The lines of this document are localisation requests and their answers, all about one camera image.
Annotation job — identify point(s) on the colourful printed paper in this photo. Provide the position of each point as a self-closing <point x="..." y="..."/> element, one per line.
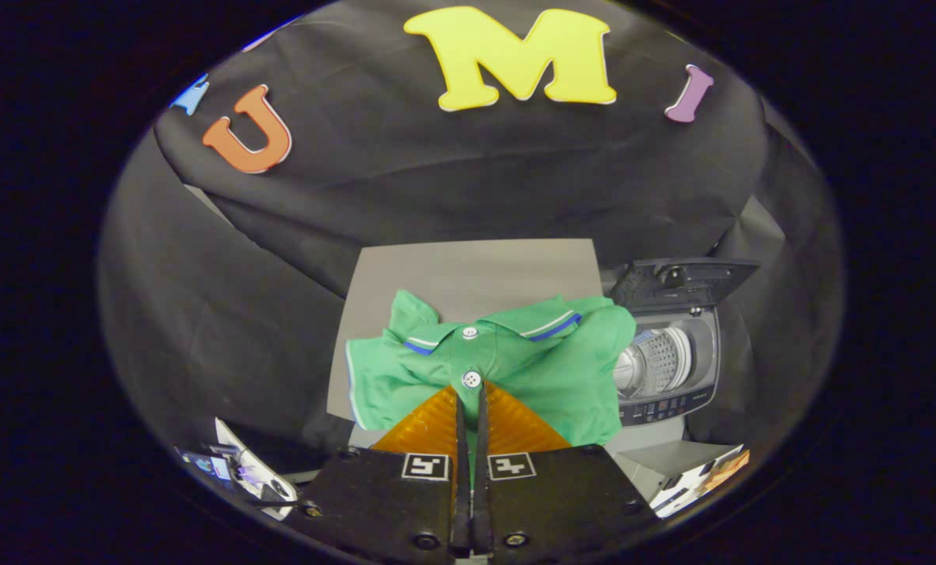
<point x="711" y="475"/>

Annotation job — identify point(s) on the green polo shirt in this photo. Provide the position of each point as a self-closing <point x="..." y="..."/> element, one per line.
<point x="562" y="377"/>

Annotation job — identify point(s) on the grey washing machine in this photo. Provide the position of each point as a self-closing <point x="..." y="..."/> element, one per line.
<point x="699" y="353"/>

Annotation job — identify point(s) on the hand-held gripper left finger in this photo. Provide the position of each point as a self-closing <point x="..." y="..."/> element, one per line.
<point x="381" y="502"/>

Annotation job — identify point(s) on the black backdrop cloth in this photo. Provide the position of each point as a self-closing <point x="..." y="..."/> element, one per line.
<point x="436" y="173"/>

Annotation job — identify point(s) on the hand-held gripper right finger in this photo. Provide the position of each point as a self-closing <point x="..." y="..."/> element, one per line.
<point x="554" y="502"/>

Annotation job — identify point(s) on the grey cabinet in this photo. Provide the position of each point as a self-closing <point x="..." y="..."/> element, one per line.
<point x="475" y="275"/>

